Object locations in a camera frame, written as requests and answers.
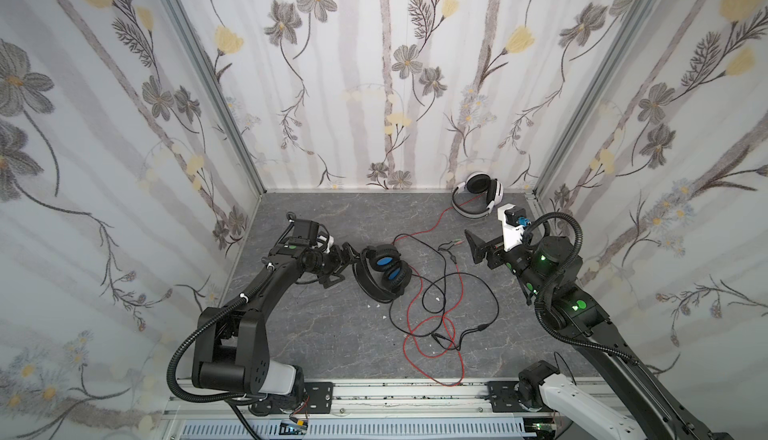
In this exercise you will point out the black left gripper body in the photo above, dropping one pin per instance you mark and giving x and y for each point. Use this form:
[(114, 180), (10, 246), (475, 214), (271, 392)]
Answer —
[(334, 260)]

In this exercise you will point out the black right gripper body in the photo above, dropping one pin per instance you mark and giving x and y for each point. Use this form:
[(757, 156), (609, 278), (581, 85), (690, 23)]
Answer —
[(495, 254)]

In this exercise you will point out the black headphones with blue band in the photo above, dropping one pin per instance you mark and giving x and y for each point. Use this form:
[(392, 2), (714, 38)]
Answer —
[(381, 273)]

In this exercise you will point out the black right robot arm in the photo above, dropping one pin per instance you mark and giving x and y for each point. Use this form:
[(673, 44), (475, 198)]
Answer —
[(544, 257)]

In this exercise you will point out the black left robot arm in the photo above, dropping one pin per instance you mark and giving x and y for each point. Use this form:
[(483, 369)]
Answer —
[(226, 358)]

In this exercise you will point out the white headphones with black pads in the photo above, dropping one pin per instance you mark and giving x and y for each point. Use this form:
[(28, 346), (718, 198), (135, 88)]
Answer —
[(481, 186)]

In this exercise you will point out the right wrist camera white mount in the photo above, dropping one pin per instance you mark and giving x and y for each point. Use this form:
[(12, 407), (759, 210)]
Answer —
[(514, 220)]

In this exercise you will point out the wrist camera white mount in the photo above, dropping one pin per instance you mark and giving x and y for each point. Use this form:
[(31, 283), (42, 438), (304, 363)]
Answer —
[(311, 234), (514, 220)]

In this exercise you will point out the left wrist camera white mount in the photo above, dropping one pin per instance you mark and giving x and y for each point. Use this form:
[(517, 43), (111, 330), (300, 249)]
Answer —
[(311, 234)]

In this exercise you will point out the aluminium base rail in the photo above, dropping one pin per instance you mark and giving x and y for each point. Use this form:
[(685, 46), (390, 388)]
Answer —
[(393, 397)]

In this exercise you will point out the white slotted cable duct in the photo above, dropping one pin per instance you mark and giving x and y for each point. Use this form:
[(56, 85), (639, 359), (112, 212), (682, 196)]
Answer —
[(382, 428)]

